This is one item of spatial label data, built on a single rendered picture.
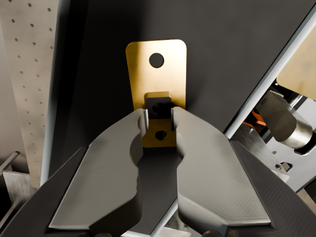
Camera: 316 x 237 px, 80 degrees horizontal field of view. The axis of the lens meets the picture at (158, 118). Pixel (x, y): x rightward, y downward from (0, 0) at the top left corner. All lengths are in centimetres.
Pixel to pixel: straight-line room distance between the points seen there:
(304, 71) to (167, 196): 20
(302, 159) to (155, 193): 35
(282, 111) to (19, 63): 70
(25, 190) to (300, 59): 209
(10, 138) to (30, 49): 145
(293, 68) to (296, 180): 32
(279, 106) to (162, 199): 21
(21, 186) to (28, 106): 137
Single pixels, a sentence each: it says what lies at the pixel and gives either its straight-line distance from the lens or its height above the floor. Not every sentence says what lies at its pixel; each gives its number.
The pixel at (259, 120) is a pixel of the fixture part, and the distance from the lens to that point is 56.
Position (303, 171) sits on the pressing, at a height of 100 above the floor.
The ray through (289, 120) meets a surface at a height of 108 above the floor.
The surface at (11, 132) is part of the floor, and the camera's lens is 203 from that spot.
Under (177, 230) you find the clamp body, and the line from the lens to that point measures 49.
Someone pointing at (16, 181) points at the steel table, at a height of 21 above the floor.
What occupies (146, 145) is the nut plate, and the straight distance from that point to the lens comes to 16.
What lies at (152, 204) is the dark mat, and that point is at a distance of 23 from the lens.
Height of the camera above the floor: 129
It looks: 58 degrees down
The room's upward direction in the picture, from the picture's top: 179 degrees counter-clockwise
